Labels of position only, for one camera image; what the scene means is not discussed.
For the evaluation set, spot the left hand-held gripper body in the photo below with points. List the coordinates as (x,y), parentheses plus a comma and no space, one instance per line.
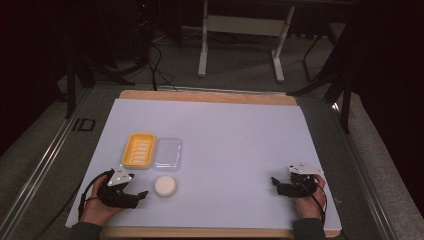
(113,193)

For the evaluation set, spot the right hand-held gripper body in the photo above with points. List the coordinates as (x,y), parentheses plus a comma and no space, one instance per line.
(301,181)

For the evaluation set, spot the person's left hand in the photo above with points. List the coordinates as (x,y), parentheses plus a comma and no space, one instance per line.
(95,208)

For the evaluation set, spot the person's right hand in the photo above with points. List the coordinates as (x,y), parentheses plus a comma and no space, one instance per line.
(310,205)

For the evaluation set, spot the round white soap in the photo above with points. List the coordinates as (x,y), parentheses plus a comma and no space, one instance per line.
(165,186)

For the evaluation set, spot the yellow soap dish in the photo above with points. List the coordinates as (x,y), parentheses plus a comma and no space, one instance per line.
(138,150)

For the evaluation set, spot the clear plastic container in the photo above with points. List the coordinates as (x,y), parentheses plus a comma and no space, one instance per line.
(167,154)

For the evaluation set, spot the white table sheet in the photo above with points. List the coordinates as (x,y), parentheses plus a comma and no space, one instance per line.
(233,140)

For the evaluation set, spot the black stand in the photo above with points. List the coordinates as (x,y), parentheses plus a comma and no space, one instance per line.
(70,83)
(345,106)

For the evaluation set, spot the dark chair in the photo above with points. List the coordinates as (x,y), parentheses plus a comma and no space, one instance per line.
(316,43)

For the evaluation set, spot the metal floor rail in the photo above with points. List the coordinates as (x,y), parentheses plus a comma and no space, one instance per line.
(363,173)
(40,166)

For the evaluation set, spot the white metal table frame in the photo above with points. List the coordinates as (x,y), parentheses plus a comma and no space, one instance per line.
(245,26)

